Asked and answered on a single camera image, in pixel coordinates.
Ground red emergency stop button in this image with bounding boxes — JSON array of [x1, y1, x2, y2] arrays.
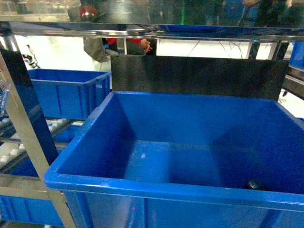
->
[[244, 179, 271, 191]]

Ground large blue bin front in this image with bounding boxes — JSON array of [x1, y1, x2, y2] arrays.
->
[[44, 92, 304, 228]]

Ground black back panel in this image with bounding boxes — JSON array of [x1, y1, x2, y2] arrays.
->
[[111, 55, 289, 100]]

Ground blue bin left rear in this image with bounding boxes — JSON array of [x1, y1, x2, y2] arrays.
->
[[28, 68, 111, 120]]

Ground blue bin lower left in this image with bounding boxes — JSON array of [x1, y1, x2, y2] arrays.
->
[[0, 195, 63, 227]]

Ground steel shelf upright post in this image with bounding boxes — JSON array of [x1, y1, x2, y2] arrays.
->
[[0, 22, 76, 228]]

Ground upper steel shelf rail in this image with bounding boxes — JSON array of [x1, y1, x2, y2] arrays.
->
[[0, 0, 304, 42]]

